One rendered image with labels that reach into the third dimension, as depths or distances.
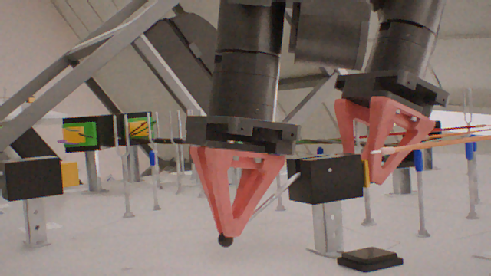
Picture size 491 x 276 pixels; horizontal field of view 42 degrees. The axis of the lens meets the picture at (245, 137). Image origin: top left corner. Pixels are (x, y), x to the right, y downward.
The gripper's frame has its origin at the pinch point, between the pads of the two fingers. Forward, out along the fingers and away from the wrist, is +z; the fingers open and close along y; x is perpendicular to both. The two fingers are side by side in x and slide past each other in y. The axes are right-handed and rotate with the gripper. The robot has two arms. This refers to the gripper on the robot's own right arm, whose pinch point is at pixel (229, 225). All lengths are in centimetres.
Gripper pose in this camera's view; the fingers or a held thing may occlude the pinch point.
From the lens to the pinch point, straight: 54.8
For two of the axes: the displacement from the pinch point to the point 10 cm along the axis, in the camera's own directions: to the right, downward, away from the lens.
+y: -4.4, -0.4, 9.0
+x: -8.9, -1.0, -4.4
